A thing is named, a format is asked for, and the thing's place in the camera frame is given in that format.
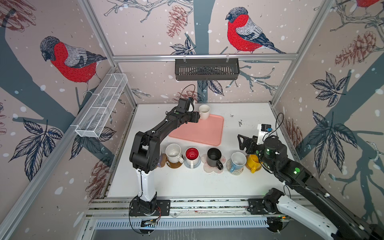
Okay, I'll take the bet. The black hanging wire basket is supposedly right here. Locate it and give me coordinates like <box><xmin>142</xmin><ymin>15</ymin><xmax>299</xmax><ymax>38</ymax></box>
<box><xmin>175</xmin><ymin>59</ymin><xmax>240</xmax><ymax>81</ymax></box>

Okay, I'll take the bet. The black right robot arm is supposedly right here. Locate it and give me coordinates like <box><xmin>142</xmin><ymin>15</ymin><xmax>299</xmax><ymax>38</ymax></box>
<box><xmin>238</xmin><ymin>135</ymin><xmax>384</xmax><ymax>240</ymax></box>

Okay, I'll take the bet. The pink flower shaped coaster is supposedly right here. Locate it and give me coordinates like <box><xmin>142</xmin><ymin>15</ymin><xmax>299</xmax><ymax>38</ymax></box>
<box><xmin>201</xmin><ymin>154</ymin><xmax>226</xmax><ymax>174</ymax></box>

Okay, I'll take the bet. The white wire mesh shelf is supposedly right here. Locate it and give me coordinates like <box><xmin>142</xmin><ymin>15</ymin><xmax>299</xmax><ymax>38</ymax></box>
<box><xmin>75</xmin><ymin>73</ymin><xmax>128</xmax><ymax>138</ymax></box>

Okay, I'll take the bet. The cork flower shaped coaster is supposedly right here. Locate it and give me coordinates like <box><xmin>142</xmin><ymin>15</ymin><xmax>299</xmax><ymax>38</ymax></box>
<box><xmin>158</xmin><ymin>154</ymin><xmax>167</xmax><ymax>168</ymax></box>

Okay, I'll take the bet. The cream mug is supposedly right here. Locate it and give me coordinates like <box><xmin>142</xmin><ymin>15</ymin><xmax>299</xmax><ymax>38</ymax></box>
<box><xmin>199</xmin><ymin>105</ymin><xmax>211</xmax><ymax>120</ymax></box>

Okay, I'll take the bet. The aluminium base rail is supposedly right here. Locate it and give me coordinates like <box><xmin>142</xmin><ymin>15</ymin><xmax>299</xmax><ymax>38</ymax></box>
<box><xmin>86</xmin><ymin>194</ymin><xmax>331</xmax><ymax>230</ymax></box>

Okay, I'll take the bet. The red inside white mug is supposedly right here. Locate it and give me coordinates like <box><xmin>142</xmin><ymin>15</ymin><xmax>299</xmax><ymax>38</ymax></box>
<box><xmin>184</xmin><ymin>147</ymin><xmax>201</xmax><ymax>162</ymax></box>

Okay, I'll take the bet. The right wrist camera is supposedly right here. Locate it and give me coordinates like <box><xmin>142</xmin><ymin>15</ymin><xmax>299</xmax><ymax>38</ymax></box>
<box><xmin>257</xmin><ymin>124</ymin><xmax>273</xmax><ymax>145</ymax></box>

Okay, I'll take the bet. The yellow mug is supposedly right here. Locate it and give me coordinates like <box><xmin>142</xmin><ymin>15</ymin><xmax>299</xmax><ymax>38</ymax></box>
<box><xmin>246</xmin><ymin>155</ymin><xmax>262</xmax><ymax>174</ymax></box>

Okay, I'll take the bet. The glossy brown round coaster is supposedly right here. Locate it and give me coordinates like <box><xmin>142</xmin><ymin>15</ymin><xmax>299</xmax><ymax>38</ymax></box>
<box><xmin>166</xmin><ymin>160</ymin><xmax>183</xmax><ymax>169</ymax></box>

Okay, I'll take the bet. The blue patterned mug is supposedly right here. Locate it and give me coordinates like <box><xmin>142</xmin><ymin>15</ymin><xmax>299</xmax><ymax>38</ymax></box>
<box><xmin>231</xmin><ymin>152</ymin><xmax>247</xmax><ymax>166</ymax></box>

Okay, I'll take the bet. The black mug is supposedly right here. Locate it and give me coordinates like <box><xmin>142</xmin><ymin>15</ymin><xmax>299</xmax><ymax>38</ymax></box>
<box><xmin>207</xmin><ymin>148</ymin><xmax>224</xmax><ymax>171</ymax></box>

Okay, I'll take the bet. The multicolour zigzag woven coaster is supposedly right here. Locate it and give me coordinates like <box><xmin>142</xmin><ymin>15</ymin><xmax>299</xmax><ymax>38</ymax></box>
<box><xmin>226</xmin><ymin>160</ymin><xmax>244</xmax><ymax>176</ymax></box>

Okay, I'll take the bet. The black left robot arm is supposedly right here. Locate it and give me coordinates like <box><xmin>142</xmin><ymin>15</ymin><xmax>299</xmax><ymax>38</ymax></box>
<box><xmin>130</xmin><ymin>97</ymin><xmax>200</xmax><ymax>216</ymax></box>

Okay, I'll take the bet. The pink tray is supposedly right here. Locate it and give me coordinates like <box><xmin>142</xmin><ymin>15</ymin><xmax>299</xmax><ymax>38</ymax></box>
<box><xmin>169</xmin><ymin>115</ymin><xmax>224</xmax><ymax>147</ymax></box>

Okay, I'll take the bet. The blue grey woven coaster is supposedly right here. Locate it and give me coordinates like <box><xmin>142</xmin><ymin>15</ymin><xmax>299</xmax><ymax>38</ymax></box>
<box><xmin>184</xmin><ymin>161</ymin><xmax>201</xmax><ymax>169</ymax></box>

